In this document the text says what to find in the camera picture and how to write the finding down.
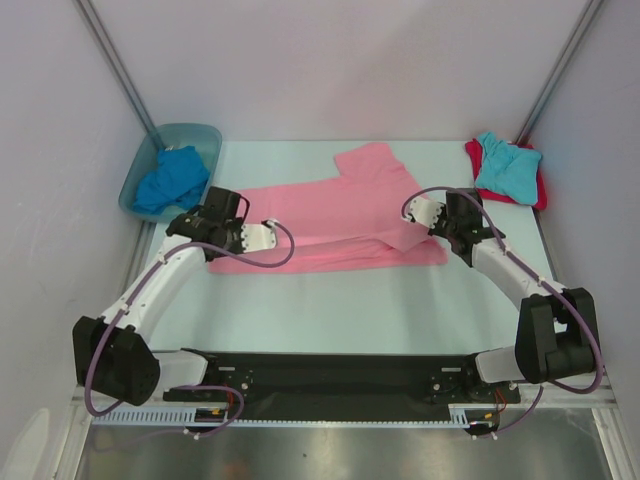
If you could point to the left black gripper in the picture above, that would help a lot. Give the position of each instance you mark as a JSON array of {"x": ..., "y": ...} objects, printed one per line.
[{"x": 236, "y": 226}]

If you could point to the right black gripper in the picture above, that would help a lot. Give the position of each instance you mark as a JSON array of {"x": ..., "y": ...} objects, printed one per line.
[{"x": 451, "y": 228}]

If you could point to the pink t shirt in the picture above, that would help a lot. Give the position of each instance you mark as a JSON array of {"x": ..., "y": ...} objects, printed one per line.
[{"x": 349, "y": 222}]

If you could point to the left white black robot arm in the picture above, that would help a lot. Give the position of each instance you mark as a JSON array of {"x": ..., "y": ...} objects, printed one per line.
[{"x": 112, "y": 353}]

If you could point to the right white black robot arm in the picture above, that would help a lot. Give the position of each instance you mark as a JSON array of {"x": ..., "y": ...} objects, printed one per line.
[{"x": 556, "y": 338}]

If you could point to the blue crumpled t shirt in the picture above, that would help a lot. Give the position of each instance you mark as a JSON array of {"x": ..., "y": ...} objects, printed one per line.
[{"x": 179, "y": 180}]

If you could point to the teal folded t shirt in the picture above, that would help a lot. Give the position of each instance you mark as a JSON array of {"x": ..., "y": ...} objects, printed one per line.
[{"x": 508, "y": 169}]

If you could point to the red folded t shirt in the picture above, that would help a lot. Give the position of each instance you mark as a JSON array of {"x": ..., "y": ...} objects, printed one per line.
[{"x": 474, "y": 152}]

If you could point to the teal plastic bin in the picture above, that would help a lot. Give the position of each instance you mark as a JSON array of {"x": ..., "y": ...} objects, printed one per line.
[{"x": 207, "y": 141}]

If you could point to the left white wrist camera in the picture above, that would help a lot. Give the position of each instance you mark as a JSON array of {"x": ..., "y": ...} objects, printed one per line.
[{"x": 258, "y": 237}]

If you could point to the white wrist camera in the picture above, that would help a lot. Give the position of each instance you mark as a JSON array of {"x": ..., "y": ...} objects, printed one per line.
[
  {"x": 258, "y": 237},
  {"x": 426, "y": 212}
]

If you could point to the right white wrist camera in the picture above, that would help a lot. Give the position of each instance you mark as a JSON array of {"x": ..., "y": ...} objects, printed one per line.
[{"x": 426, "y": 212}]

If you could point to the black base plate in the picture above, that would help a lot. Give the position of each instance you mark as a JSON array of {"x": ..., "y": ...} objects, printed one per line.
[{"x": 354, "y": 388}]

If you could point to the right slotted cable duct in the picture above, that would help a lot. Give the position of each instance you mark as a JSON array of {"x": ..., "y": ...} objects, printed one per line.
[{"x": 483, "y": 415}]

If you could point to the slotted cable duct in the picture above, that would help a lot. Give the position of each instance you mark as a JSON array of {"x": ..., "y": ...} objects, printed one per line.
[
  {"x": 483, "y": 415},
  {"x": 164, "y": 416}
]

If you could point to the left slotted cable duct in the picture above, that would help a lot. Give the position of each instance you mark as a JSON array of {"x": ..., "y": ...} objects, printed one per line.
[{"x": 164, "y": 416}]

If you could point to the front aluminium rail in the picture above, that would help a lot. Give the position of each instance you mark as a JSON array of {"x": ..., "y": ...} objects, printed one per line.
[{"x": 554, "y": 395}]

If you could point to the left aluminium corner post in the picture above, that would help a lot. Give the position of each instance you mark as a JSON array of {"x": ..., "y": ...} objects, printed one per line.
[{"x": 107, "y": 47}]

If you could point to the aluminium corner post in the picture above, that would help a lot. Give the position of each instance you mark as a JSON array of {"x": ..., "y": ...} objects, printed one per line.
[
  {"x": 578, "y": 35},
  {"x": 107, "y": 47}
]

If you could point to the right aluminium corner post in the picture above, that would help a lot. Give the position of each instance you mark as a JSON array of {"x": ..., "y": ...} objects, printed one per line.
[{"x": 578, "y": 35}]

